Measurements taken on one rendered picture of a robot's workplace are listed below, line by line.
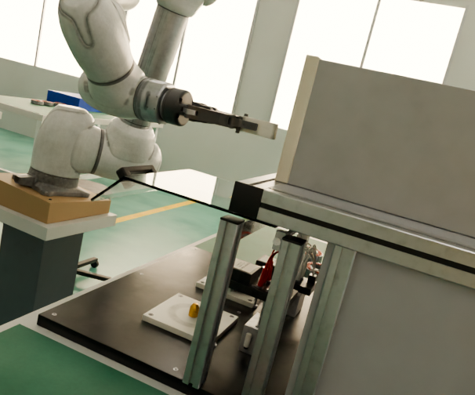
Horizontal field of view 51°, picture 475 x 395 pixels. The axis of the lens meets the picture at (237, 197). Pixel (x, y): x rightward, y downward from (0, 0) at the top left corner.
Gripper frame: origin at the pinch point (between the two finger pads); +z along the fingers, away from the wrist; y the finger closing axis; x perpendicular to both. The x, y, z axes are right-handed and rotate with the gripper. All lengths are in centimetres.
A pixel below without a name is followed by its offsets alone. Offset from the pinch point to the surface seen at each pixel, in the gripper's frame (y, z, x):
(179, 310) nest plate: 4.2, -6.5, -40.2
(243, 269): 6.1, 5.5, -26.4
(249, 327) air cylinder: 7.5, 9.8, -36.3
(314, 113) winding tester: 14.2, 13.2, 5.1
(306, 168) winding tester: 14.3, 14.1, -3.8
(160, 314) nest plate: 8.7, -8.3, -40.2
